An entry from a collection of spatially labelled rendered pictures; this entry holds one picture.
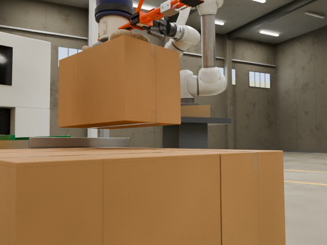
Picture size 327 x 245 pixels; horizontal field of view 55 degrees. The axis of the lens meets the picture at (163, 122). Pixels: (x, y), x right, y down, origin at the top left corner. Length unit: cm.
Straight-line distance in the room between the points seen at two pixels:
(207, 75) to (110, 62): 98
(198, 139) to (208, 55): 62
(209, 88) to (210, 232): 152
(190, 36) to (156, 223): 125
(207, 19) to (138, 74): 98
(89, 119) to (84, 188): 97
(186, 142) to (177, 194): 141
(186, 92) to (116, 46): 94
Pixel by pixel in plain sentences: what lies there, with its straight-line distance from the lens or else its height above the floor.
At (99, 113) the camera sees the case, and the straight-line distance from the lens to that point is 158.
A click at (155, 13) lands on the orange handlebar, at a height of 119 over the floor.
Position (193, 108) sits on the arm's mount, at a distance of 229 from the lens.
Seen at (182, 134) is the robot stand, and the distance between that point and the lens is 224.
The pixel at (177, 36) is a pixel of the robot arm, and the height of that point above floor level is 116.
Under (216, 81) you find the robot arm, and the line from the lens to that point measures 235.
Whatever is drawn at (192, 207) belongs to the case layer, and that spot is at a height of 40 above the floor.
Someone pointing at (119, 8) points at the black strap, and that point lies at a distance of 183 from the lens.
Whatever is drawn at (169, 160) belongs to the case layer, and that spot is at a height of 53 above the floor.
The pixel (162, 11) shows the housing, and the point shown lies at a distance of 153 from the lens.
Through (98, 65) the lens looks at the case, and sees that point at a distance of 163.
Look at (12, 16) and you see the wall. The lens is 1393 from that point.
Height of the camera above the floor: 58
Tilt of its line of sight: 4 degrees up
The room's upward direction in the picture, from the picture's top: straight up
